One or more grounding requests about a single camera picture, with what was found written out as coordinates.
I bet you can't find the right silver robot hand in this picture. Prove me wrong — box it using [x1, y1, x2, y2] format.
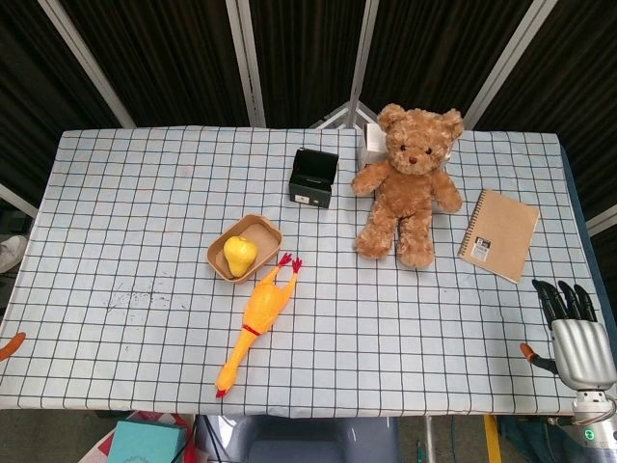
[520, 279, 617, 391]

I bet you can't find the brown teddy bear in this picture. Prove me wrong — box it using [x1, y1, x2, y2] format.
[350, 102, 466, 270]

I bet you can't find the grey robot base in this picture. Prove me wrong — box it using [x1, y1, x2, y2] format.
[233, 415, 401, 463]

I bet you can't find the brown spiral notebook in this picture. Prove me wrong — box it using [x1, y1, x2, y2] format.
[457, 188, 541, 285]

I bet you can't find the white box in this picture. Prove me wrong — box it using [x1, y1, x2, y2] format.
[357, 122, 389, 171]

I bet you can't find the black open box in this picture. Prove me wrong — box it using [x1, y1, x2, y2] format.
[287, 148, 339, 210]

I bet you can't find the yellow rubber chicken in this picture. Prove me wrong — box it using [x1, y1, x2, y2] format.
[214, 252, 304, 399]

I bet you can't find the brown paper tray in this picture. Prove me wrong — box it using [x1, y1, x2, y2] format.
[206, 213, 284, 286]

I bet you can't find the yellow pear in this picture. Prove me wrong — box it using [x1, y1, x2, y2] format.
[222, 234, 258, 279]

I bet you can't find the teal box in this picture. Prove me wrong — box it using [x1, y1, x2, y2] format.
[106, 419, 187, 463]

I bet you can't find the checkered tablecloth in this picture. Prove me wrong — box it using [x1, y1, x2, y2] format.
[0, 124, 604, 419]

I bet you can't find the white shoe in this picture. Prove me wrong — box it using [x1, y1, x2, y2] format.
[0, 234, 30, 274]

